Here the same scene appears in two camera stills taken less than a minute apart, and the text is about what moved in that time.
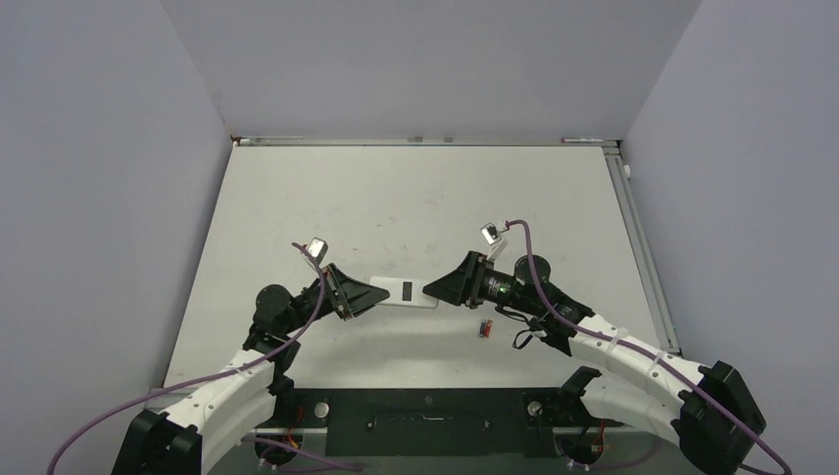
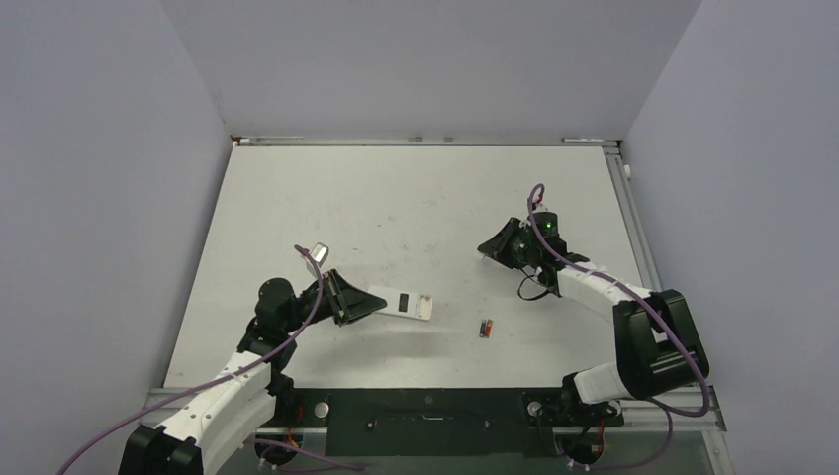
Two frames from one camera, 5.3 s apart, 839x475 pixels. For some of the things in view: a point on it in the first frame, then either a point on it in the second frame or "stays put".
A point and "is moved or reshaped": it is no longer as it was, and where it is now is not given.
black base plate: (434, 422) stays put
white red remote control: (405, 292) is moved or reshaped
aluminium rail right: (641, 251) stays put
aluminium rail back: (392, 141) stays put
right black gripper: (457, 287) to (499, 247)
